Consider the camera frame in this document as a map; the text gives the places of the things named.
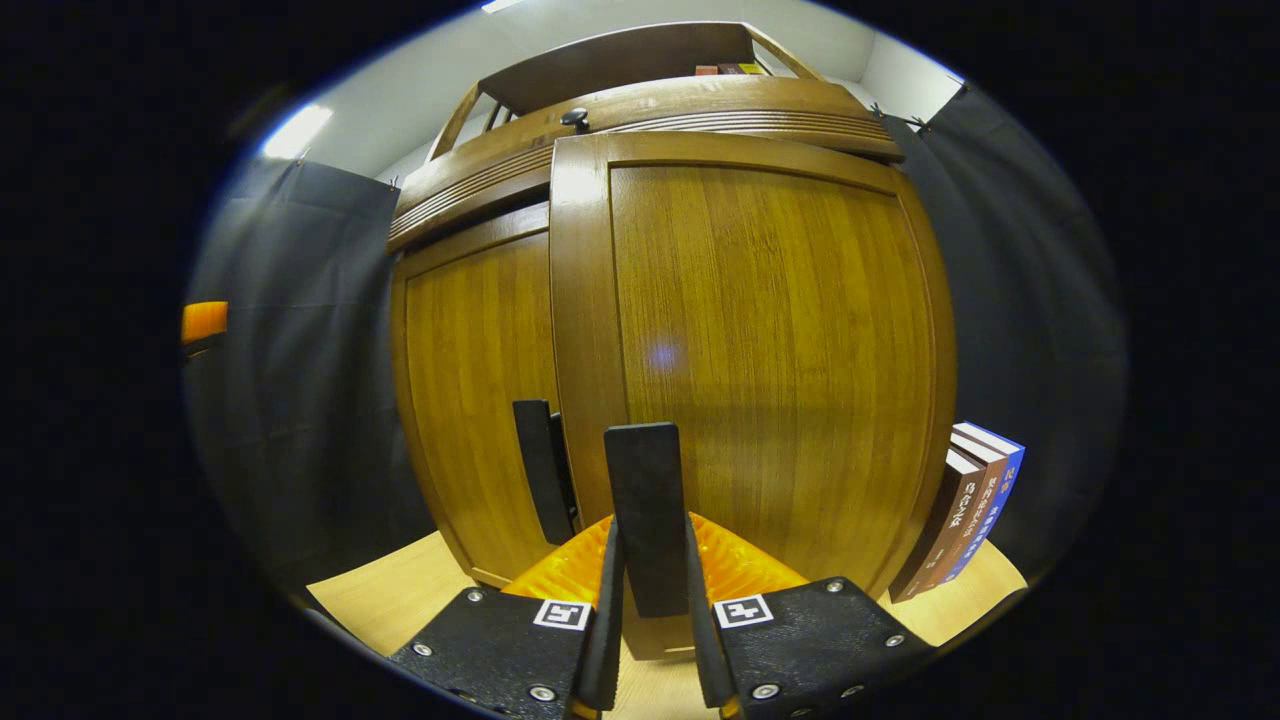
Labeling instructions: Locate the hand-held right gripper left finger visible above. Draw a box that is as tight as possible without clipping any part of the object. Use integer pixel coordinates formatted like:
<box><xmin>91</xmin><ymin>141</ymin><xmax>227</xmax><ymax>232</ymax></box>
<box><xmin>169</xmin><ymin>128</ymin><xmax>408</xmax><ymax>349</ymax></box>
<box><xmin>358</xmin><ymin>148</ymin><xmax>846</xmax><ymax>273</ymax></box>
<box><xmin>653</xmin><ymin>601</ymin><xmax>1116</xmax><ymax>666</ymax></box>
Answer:
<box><xmin>388</xmin><ymin>513</ymin><xmax>628</xmax><ymax>720</ymax></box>

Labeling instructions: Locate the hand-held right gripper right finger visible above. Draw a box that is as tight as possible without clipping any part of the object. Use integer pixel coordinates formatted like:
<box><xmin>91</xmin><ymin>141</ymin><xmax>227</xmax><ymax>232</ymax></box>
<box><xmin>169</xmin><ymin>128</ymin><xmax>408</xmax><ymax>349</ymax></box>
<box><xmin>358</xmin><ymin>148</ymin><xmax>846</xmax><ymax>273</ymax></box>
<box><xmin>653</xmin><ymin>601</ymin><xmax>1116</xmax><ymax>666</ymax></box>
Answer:
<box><xmin>684</xmin><ymin>510</ymin><xmax>938</xmax><ymax>720</ymax></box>

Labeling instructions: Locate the wooden cabinet door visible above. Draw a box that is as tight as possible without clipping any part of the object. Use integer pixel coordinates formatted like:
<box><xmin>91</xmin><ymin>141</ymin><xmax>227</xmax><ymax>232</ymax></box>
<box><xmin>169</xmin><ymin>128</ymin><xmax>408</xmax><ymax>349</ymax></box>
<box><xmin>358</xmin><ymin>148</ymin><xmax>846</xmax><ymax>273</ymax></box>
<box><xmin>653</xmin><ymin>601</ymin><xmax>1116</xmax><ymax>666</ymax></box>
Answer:
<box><xmin>548</xmin><ymin>130</ymin><xmax>958</xmax><ymax>661</ymax></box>
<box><xmin>390</xmin><ymin>200</ymin><xmax>601</xmax><ymax>591</ymax></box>

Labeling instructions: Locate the wooden double-door shoe cabinet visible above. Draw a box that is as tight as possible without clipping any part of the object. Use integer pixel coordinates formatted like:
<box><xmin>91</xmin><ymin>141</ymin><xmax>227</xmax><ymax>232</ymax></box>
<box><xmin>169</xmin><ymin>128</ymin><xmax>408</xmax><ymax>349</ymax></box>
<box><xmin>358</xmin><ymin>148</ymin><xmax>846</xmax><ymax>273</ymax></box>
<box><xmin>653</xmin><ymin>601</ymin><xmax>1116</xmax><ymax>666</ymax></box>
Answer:
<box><xmin>385</xmin><ymin>20</ymin><xmax>961</xmax><ymax>661</ymax></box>

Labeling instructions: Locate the black backdrop cloth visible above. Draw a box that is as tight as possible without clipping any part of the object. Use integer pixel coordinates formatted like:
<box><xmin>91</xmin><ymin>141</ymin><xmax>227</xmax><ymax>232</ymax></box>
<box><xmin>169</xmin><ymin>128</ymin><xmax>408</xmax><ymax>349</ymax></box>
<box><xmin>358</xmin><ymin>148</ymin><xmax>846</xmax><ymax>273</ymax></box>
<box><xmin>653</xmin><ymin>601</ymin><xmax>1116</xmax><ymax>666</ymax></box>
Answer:
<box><xmin>183</xmin><ymin>85</ymin><xmax>1129</xmax><ymax>601</ymax></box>

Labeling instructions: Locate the small ceiling light panel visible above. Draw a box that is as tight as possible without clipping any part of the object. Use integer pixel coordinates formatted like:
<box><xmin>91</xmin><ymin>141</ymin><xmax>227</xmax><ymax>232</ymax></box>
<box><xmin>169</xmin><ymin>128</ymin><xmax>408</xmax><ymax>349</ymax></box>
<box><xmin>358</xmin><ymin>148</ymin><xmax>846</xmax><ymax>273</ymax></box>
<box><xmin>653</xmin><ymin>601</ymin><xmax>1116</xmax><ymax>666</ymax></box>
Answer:
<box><xmin>262</xmin><ymin>103</ymin><xmax>335</xmax><ymax>161</ymax></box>

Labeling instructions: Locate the reddish brown book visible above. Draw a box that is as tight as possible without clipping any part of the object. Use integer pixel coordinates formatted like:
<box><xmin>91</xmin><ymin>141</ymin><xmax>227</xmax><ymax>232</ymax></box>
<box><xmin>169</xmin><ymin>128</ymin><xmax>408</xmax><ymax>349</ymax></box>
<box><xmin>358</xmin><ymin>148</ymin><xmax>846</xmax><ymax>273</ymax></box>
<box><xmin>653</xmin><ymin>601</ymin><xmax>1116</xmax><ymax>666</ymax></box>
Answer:
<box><xmin>915</xmin><ymin>430</ymin><xmax>1009</xmax><ymax>593</ymax></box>

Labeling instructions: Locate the blue book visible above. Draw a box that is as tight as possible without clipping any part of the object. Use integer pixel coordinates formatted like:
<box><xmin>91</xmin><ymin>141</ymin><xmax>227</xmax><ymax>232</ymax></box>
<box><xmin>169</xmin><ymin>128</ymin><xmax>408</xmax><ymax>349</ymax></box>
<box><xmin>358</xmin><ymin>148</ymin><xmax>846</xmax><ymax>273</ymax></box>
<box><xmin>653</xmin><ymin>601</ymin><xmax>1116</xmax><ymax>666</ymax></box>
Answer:
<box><xmin>940</xmin><ymin>421</ymin><xmax>1027</xmax><ymax>586</ymax></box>

